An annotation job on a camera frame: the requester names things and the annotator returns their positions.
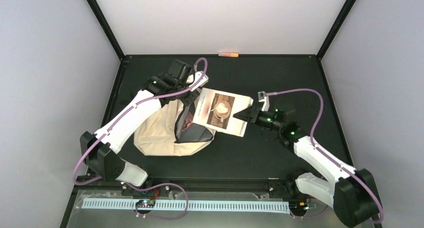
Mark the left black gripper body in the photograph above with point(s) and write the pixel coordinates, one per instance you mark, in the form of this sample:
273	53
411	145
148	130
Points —
187	101

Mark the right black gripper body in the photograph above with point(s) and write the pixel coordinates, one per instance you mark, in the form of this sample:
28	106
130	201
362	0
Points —
255	118

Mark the pink illustrated paperback book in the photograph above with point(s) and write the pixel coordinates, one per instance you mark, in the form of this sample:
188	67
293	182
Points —
188	120

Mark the white coffee cover book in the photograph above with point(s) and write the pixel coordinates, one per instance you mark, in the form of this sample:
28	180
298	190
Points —
215	110

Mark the beige canvas backpack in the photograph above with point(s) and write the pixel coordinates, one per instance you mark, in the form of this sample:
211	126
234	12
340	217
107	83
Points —
161	134

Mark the orange highlighter pen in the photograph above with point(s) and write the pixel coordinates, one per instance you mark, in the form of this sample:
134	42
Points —
228	54

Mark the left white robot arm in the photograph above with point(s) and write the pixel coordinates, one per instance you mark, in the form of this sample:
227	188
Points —
100	151

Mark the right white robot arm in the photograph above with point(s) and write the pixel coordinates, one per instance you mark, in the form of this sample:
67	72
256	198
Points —
351	193

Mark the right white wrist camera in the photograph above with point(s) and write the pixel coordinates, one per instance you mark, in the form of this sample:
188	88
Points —
263	98

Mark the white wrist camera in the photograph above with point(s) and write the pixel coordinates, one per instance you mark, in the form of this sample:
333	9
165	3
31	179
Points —
263	98
197	80

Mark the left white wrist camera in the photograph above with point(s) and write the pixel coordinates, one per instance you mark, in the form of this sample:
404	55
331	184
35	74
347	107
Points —
197	80

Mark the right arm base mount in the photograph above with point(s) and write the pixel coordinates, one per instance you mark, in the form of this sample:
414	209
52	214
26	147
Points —
286	190

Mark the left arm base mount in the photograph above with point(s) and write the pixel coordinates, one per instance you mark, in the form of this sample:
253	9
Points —
150	188

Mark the light blue slotted cable duct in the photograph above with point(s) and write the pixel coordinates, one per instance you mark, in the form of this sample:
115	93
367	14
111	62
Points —
179	205

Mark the black frame post left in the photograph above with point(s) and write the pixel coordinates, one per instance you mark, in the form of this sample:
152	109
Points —
97	11

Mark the black frame post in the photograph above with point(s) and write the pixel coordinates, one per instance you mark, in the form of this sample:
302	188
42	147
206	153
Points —
337	24
97	11

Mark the black frame post right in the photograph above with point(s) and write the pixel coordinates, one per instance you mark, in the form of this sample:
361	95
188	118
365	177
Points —
337	24

